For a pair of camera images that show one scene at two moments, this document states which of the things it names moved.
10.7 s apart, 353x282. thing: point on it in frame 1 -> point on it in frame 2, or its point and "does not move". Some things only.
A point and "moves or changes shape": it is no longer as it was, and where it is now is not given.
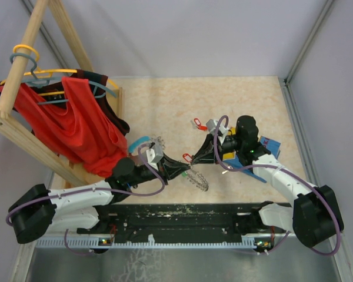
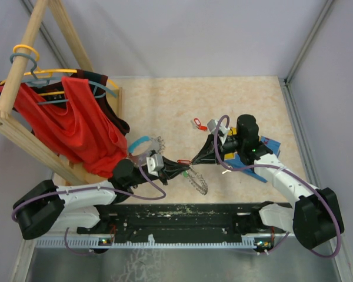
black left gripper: x=172 y=168 does not move
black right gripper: x=207 y=147 does not move
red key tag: x=187 y=157 moves or changes shape
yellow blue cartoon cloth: x=230 y=158 does not move
